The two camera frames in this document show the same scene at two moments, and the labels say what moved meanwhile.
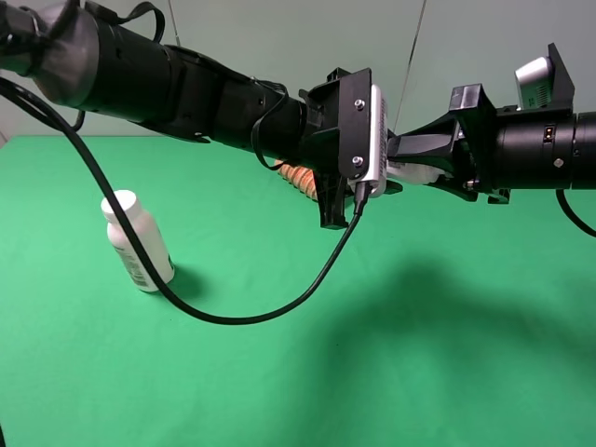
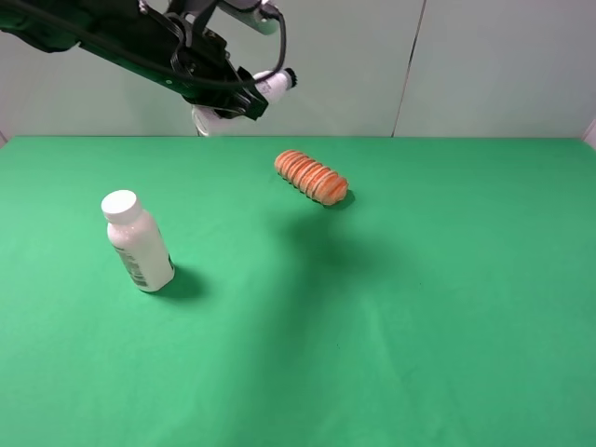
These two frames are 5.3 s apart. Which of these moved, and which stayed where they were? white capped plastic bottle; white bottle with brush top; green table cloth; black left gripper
Moved: black left gripper; white bottle with brush top
Stayed: green table cloth; white capped plastic bottle
